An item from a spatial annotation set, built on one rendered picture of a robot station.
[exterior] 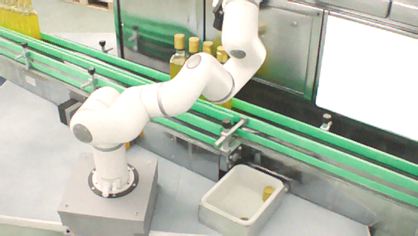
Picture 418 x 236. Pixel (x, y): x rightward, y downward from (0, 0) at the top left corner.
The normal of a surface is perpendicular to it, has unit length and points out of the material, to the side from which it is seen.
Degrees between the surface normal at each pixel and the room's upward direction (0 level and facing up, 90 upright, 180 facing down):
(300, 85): 90
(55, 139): 0
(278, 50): 90
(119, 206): 5
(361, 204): 90
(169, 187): 0
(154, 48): 89
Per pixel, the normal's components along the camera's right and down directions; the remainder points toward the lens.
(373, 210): -0.58, 0.44
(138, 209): 0.04, -0.79
